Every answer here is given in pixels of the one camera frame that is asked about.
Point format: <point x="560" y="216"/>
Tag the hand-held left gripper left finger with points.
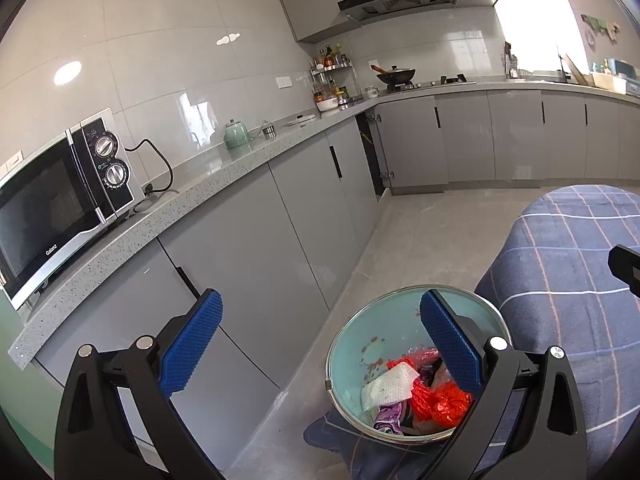
<point x="192" y="345"/>

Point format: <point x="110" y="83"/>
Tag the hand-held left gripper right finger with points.
<point x="450" y="345"/>

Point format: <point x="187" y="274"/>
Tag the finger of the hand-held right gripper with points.
<point x="629" y="265"/>

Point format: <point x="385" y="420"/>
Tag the pink foil wrapper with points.
<point x="424" y="355"/>

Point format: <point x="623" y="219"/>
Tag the red mesh bag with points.
<point x="400" y="363"/>

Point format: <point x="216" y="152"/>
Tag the orange plastic bag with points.
<point x="442" y="402"/>

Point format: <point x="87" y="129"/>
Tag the white paper tissue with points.
<point x="390" y="387"/>

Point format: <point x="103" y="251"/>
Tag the teal cartoon print trash bin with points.
<point x="370" y="330"/>

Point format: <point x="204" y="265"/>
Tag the purple foil wrapper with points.
<point x="391" y="419"/>

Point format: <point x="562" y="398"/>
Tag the blue checked tablecloth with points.
<point x="565" y="260"/>

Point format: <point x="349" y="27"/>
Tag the grey speckled countertop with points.
<point x="200" y="185"/>

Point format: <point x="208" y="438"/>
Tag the grey lower kitchen cabinets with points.
<point x="300" y="200"/>

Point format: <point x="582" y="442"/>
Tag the white plastic basin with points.
<point x="609" y="82"/>

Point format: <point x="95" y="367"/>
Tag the blue storage box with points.
<point x="625" y="67"/>

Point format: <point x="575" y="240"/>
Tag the silver black microwave oven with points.
<point x="45" y="210"/>

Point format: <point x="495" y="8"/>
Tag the leaning dark cutting board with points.
<point x="580" y="71"/>

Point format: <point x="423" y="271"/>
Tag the steel sink faucet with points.
<point x="562" y="65"/>

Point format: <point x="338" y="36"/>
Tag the pale green kettle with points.
<point x="236" y="135"/>

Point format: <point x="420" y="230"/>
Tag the small steel cup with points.
<point x="270" y="131"/>

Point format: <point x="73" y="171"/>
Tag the knife block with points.
<point x="510" y="62"/>

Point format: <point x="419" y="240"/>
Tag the white flat kitchen scale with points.
<point x="301" y="120"/>

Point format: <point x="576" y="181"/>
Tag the black gas stove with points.
<point x="435" y="83"/>

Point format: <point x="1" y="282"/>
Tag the bright window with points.
<point x="535" y="20"/>

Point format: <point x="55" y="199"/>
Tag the small white pot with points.
<point x="371" y="91"/>

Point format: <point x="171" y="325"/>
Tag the white bowl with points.
<point x="328" y="105"/>

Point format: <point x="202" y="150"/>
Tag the black wok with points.
<point x="397" y="76"/>

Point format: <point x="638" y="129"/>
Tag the steel spice rack with bottles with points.
<point x="332" y="77"/>

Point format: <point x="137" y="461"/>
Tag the hanging wall utensils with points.
<point x="600" y="25"/>

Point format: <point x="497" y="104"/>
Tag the white wall socket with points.
<point x="12" y="161"/>

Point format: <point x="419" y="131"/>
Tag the white wall switch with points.
<point x="284" y="81"/>

